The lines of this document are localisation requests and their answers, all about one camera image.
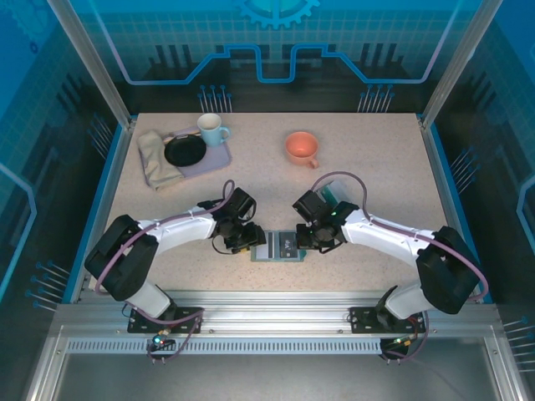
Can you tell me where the white card with black stripe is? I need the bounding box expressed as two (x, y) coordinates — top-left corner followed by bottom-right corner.
(254, 231), (279, 261)

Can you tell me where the green card holder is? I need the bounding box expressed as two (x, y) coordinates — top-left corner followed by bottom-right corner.
(250, 229), (310, 263)

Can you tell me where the black VIP card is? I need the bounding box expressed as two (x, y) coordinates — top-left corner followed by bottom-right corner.
(278, 231), (299, 260)

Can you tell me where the lavender plastic tray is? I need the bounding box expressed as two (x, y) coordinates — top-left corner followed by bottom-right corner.
(144, 126), (233, 187)

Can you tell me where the orange cup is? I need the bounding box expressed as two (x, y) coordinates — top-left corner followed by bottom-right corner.
(285, 131), (320, 170)

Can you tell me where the light blue mug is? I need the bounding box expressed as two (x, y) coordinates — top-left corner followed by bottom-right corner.
(196, 113), (232, 149)

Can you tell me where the black round plate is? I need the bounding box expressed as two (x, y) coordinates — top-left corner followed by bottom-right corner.
(163, 134), (208, 167)

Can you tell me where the beige folded cloth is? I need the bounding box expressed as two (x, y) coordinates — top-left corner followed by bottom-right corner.
(137, 129), (186, 191)

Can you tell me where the small connector with green light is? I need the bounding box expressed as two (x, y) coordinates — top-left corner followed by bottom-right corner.
(388, 333), (421, 350)
(150, 331), (176, 351)

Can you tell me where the aluminium front frame rail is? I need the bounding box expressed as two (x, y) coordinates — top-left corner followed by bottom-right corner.
(53, 290), (499, 335)

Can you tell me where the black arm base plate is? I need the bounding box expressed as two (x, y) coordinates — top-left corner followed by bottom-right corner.
(127, 307), (206, 334)
(349, 306), (426, 334)

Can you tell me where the slotted metal cable strip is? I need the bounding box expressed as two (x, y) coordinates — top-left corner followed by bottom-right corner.
(64, 338), (384, 355)

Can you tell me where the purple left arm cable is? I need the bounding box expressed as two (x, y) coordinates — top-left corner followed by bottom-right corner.
(94, 179), (236, 365)

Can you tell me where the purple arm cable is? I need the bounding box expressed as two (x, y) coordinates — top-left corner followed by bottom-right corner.
(312, 170), (490, 365)
(94, 179), (236, 365)

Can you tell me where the aluminium side rail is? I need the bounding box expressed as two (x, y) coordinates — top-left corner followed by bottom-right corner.
(69, 119), (137, 304)
(419, 119), (482, 304)

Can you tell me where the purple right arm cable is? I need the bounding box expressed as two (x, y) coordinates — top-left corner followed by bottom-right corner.
(312, 170), (490, 365)

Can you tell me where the aluminium frame post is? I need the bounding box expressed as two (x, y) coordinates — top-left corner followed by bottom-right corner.
(45, 0), (137, 126)
(420, 0), (502, 129)

